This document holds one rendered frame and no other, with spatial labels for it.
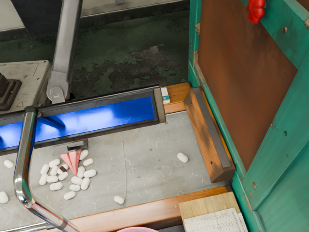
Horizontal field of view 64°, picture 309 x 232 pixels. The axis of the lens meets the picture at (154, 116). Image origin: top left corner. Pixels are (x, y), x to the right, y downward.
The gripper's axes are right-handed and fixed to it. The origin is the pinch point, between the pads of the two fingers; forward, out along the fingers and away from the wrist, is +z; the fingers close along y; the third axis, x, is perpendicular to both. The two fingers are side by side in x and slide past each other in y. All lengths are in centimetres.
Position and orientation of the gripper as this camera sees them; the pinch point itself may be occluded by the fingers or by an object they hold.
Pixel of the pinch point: (75, 171)
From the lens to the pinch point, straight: 81.6
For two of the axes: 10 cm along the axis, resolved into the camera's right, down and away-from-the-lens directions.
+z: 2.0, 9.8, 0.1
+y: 9.8, -2.0, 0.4
